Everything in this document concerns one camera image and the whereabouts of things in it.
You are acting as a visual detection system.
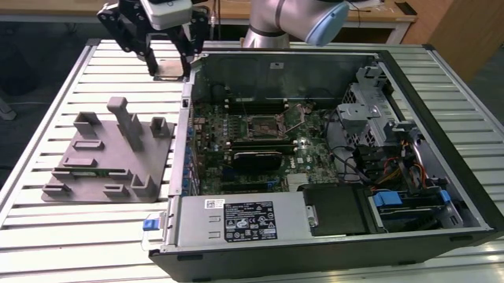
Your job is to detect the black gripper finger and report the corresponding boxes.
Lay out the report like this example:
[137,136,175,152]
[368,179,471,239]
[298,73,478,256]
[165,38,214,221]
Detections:
[97,2,158,75]
[173,8,210,74]

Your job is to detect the silver CPU chip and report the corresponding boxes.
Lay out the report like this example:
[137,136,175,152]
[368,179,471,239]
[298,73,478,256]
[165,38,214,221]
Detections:
[153,58,186,82]

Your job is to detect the CPU socket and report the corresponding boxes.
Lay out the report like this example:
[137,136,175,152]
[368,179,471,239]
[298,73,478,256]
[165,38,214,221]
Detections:
[245,114,286,140]

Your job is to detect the RAM slot white clips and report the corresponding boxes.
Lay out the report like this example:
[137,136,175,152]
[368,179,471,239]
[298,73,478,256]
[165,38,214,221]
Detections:
[225,98,289,103]
[225,105,289,110]

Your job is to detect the grey furniture foot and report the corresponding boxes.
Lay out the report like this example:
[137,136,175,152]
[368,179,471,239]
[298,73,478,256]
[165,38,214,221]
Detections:
[0,97,18,120]

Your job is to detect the long black expansion slot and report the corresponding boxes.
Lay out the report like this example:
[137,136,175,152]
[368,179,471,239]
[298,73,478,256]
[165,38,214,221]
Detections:
[230,139,297,154]

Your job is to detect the grey plastic parts rack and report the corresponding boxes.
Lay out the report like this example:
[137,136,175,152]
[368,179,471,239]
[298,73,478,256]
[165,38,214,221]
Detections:
[42,96,177,204]

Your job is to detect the small black graphics card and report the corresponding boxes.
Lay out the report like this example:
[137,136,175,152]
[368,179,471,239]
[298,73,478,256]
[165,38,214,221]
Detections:
[232,150,284,172]

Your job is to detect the grey metal drive cage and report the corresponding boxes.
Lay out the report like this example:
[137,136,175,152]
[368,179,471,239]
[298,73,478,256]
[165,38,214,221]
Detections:
[337,66,425,148]

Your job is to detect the green RAM stick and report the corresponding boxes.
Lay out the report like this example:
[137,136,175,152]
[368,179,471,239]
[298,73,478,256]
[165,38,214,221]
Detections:
[52,167,127,178]

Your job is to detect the green motherboard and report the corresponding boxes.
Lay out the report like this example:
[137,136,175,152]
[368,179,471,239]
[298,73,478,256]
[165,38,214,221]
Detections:
[189,101,344,197]

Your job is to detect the black object on desk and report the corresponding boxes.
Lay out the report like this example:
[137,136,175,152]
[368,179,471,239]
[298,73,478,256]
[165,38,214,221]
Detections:
[393,1,419,15]

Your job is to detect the small silver heat sink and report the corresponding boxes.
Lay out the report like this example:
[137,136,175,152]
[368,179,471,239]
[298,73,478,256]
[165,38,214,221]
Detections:
[286,173,312,192]

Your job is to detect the grey power supply unit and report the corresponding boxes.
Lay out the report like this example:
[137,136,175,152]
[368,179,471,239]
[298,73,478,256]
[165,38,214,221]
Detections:
[175,193,316,247]

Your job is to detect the black rating label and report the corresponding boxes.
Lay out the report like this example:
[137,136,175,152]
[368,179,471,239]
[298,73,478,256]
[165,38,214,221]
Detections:
[224,201,280,243]

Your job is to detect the brown wooden cabinet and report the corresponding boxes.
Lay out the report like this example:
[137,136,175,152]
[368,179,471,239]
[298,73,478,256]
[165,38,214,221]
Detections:
[401,0,504,86]

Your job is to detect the blue disk carrier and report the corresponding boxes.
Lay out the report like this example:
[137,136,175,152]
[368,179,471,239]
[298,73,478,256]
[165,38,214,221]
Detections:
[369,188,454,231]

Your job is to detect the black open PC case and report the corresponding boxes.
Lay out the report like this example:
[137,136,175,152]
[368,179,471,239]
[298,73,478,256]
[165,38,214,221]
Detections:
[147,48,504,281]

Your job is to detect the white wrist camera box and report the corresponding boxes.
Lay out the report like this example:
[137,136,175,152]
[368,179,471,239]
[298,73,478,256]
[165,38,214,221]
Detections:
[139,0,194,30]

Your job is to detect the wooden desk white frame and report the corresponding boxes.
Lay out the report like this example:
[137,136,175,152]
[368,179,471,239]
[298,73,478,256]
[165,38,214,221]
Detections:
[0,0,419,41]

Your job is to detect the orange yellow wire bundle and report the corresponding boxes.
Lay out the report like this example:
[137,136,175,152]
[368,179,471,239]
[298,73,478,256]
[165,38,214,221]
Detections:
[372,140,431,191]

